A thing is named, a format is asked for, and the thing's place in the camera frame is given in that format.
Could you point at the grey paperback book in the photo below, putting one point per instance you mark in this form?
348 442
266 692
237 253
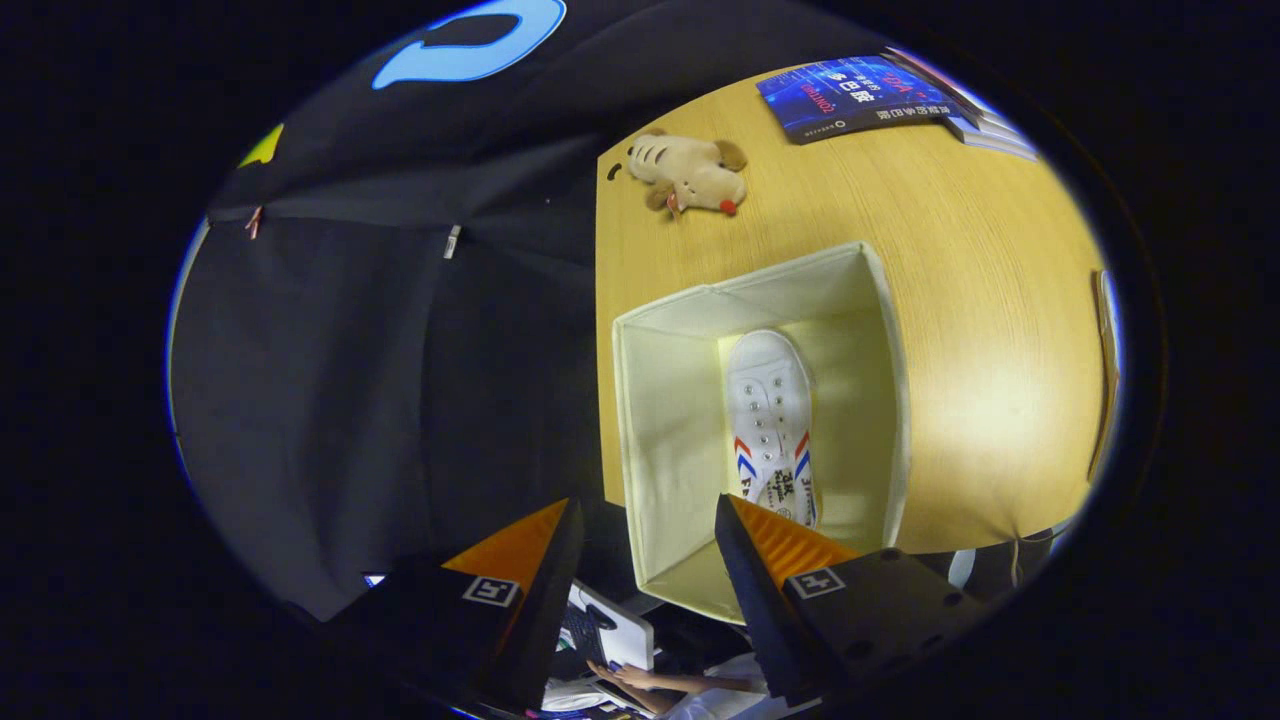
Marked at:
995 138

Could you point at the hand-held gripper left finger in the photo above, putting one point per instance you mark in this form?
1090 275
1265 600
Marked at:
540 610

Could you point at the beige plush toy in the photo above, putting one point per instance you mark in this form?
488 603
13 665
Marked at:
695 172

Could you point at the white laptop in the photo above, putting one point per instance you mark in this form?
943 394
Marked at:
625 635

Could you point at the white striped canvas shoe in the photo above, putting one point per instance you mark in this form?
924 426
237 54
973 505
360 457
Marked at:
768 400

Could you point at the cream fabric storage box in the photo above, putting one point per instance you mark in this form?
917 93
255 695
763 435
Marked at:
670 420

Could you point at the blue cover book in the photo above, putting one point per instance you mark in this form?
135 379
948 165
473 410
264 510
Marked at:
850 95

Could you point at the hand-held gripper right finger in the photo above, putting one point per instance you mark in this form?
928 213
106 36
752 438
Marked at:
755 600

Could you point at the silver binder clip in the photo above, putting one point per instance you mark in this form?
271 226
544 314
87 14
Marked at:
452 241

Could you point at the red clip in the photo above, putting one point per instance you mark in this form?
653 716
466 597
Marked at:
254 222

